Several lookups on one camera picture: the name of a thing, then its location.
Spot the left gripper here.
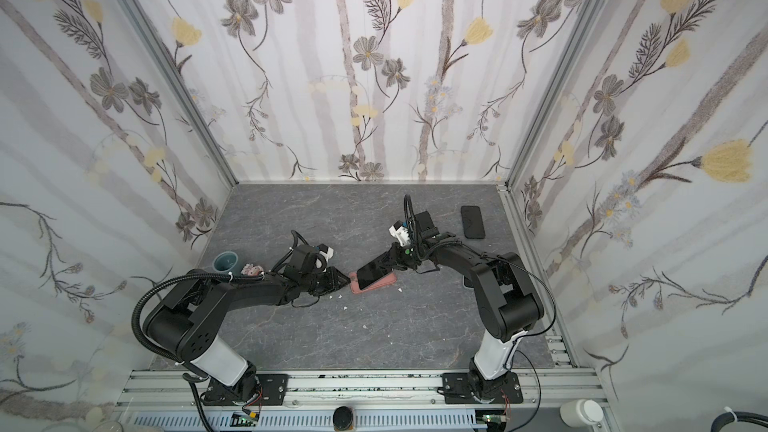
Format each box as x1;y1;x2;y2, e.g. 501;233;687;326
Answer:
300;267;353;295

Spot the pink phone case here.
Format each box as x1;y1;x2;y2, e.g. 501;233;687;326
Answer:
349;272;397;294

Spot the black phone case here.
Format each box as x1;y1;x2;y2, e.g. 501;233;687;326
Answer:
460;205;486;240

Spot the black phone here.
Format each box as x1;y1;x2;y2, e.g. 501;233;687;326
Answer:
356;252;394;288

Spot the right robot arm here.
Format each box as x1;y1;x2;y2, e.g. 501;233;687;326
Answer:
383;212;545;403

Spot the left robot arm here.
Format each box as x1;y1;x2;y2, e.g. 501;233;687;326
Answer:
131;243;351;405

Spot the small pink white toy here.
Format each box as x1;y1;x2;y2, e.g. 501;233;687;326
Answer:
241;263;265;277

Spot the teal ceramic cup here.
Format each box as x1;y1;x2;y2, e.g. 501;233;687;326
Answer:
212;251;244;275

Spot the black round knob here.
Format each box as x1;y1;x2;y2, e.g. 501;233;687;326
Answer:
332;406;355;432

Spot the white cylinder object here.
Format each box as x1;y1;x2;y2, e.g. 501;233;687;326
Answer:
559;399;605;428

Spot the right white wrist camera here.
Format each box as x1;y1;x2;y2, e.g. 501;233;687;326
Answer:
389;221;411;248

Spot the left black corrugated cable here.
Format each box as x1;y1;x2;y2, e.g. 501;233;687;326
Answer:
130;272;241;364

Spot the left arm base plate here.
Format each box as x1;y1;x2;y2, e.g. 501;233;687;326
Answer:
201;372;289;406

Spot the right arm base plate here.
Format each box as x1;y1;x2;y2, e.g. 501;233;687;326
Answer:
438;371;523;405

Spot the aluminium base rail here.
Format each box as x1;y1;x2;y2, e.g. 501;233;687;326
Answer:
113;333;618;431

